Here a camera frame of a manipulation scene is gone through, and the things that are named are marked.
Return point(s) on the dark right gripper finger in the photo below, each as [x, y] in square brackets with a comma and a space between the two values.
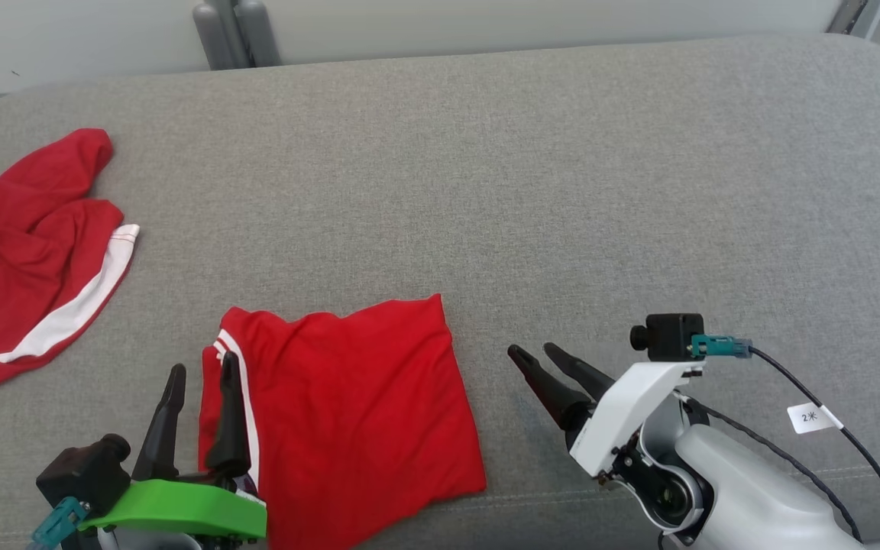
[581, 370]
[554, 389]

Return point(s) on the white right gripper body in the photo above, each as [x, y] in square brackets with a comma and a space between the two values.
[623, 412]

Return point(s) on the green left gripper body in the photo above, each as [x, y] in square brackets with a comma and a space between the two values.
[180, 508]

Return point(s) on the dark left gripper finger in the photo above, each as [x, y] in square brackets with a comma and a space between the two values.
[161, 443]
[230, 435]

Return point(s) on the red Bulls 23 jersey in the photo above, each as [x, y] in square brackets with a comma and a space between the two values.
[363, 397]

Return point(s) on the red shorts with white stripe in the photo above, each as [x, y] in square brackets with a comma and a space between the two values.
[27, 252]

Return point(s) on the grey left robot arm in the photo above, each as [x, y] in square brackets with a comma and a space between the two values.
[142, 541]

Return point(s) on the grey fabric sofa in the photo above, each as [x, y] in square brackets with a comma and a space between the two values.
[562, 191]

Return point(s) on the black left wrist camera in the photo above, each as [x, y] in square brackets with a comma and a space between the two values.
[81, 477]

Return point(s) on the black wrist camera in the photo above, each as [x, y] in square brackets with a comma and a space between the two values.
[669, 336]
[81, 477]

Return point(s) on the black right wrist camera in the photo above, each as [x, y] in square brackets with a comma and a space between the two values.
[669, 336]

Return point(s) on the grey post with two cylinders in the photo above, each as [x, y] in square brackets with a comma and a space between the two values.
[234, 34]

